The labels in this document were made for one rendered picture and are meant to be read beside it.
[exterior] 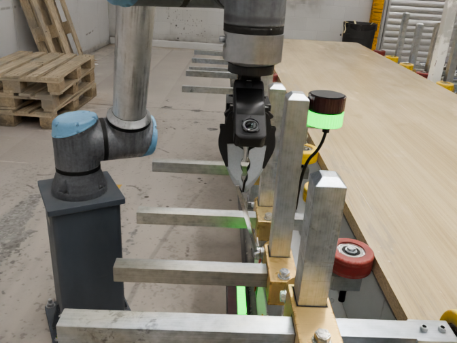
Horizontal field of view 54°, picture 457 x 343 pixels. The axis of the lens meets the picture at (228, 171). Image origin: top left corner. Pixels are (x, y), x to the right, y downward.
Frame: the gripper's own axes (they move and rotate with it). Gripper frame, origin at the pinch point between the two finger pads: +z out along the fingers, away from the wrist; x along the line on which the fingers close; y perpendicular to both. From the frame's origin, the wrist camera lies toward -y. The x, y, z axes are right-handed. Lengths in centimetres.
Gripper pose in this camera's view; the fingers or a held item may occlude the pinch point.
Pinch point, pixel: (243, 186)
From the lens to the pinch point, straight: 75.3
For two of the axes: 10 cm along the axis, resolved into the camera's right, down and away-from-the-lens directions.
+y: -0.1, -4.0, 9.2
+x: -10.0, -0.4, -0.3
